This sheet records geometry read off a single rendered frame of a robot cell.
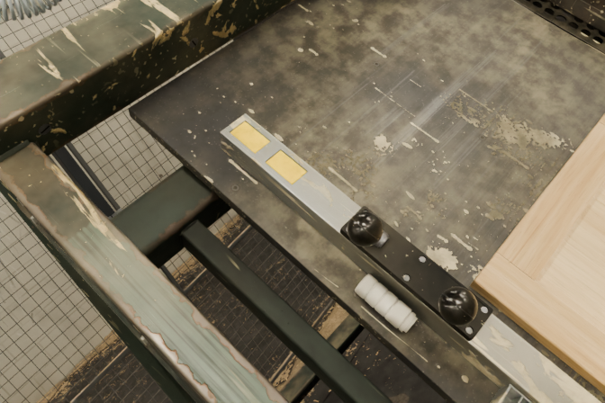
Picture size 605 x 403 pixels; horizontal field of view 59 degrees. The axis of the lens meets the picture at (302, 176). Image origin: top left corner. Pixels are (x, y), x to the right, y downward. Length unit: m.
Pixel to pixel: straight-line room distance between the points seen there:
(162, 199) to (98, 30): 0.25
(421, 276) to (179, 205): 0.35
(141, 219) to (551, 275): 0.56
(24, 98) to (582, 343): 0.75
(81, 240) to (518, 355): 0.52
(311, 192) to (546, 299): 0.33
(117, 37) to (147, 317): 0.39
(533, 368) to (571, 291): 0.14
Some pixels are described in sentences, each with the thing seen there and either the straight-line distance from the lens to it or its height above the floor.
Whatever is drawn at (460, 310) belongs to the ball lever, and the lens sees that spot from 0.55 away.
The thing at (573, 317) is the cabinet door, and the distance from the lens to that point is 0.77.
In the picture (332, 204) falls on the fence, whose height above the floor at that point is 1.49.
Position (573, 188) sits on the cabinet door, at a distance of 0.87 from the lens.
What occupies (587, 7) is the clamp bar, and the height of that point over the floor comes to 1.44.
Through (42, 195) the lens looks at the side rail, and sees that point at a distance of 0.72.
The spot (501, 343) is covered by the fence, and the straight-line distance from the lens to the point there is 0.68.
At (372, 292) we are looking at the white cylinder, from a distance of 0.67.
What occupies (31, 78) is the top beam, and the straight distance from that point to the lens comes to 0.78.
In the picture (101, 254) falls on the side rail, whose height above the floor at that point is 1.61.
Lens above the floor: 1.75
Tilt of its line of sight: 17 degrees down
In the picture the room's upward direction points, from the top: 32 degrees counter-clockwise
